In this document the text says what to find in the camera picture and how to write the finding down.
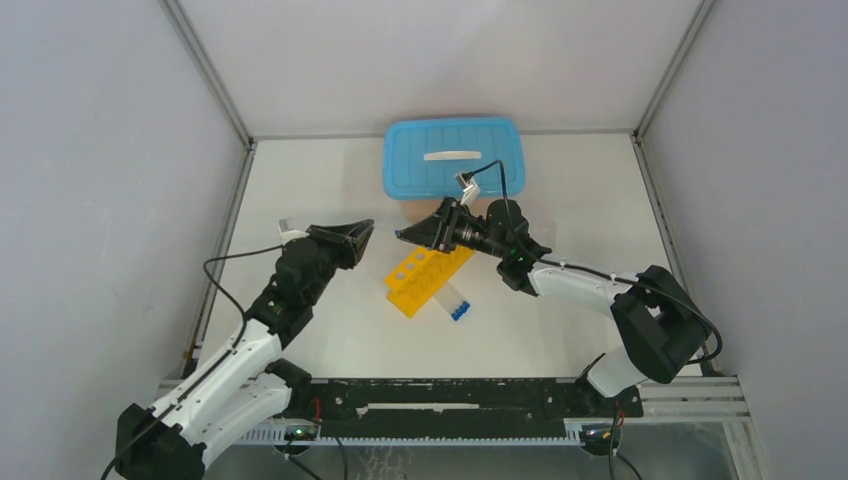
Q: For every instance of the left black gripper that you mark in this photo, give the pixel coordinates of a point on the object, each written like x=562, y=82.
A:
x=346, y=233

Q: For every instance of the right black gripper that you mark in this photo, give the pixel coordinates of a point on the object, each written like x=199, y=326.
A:
x=438, y=230

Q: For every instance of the yellow test tube rack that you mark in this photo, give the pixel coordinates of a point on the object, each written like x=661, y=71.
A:
x=415, y=280

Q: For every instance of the blue plastic box lid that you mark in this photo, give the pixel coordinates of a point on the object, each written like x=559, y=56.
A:
x=421, y=158

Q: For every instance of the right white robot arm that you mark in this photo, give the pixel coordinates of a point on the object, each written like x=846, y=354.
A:
x=660, y=328

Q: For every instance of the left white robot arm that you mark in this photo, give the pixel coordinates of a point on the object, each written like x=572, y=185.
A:
x=247, y=380

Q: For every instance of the pink plastic storage box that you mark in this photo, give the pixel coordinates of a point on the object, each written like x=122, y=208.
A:
x=414, y=211

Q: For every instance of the blue-capped tube bundle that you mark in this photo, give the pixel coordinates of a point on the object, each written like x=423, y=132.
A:
x=452, y=301

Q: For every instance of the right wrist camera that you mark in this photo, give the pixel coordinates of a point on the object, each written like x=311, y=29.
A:
x=469, y=186

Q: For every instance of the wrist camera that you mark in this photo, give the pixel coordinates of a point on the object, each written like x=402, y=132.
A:
x=469, y=186
x=289, y=230

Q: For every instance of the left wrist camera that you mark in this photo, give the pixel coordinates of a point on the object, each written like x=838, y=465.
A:
x=289, y=230

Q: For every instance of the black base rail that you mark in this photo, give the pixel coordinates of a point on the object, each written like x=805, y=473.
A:
x=453, y=409

